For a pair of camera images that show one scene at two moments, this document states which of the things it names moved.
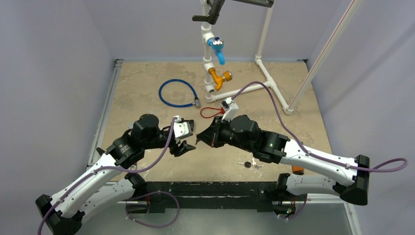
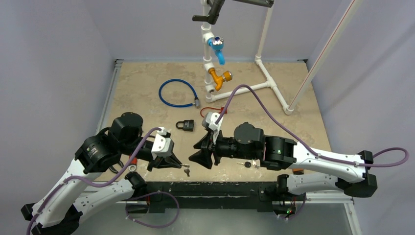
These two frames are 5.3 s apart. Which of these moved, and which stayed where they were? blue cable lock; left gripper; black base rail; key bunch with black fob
Moved: left gripper
Stayed: blue cable lock; key bunch with black fob; black base rail
